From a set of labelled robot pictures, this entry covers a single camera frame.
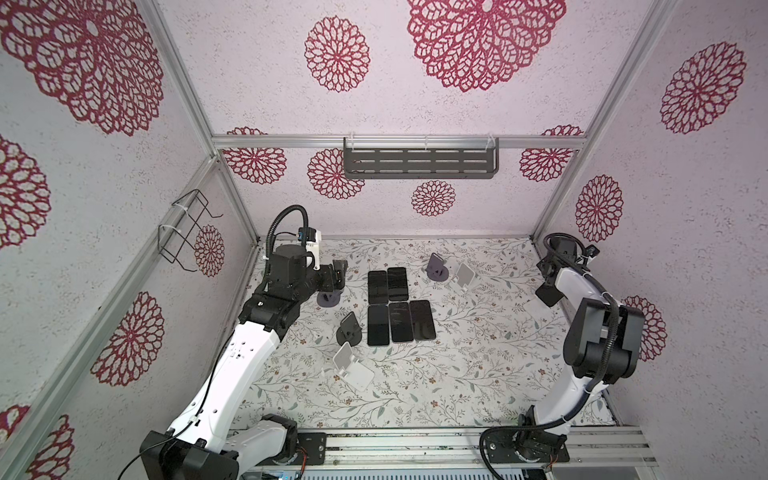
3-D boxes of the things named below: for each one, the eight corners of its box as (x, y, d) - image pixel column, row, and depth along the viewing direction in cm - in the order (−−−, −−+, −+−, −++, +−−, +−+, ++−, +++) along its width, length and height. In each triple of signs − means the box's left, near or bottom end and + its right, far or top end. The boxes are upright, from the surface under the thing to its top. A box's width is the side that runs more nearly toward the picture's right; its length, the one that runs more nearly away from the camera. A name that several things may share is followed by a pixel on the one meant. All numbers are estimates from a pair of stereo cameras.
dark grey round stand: (341, 344, 94) (338, 327, 85) (348, 327, 98) (345, 310, 89) (356, 348, 93) (354, 332, 85) (363, 331, 97) (361, 314, 88)
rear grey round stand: (436, 285, 109) (439, 270, 102) (423, 272, 113) (426, 256, 106) (444, 280, 110) (448, 265, 103) (431, 268, 114) (435, 252, 107)
